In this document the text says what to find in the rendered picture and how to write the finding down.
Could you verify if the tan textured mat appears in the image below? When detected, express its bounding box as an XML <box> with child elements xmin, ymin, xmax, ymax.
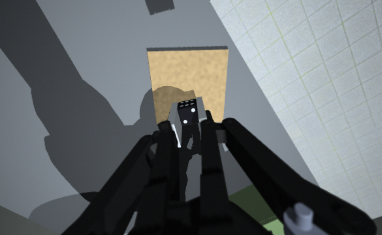
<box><xmin>147</xmin><ymin>50</ymin><xmax>229</xmax><ymax>124</ymax></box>

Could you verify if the black die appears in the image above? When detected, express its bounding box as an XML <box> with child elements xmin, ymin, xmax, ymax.
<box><xmin>177</xmin><ymin>99</ymin><xmax>199</xmax><ymax>126</ymax></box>

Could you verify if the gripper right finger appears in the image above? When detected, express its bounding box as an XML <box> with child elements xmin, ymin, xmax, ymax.
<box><xmin>196</xmin><ymin>97</ymin><xmax>377</xmax><ymax>235</ymax></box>

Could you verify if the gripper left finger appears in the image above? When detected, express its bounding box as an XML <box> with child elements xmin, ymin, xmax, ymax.
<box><xmin>61</xmin><ymin>102</ymin><xmax>182</xmax><ymax>235</ymax></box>

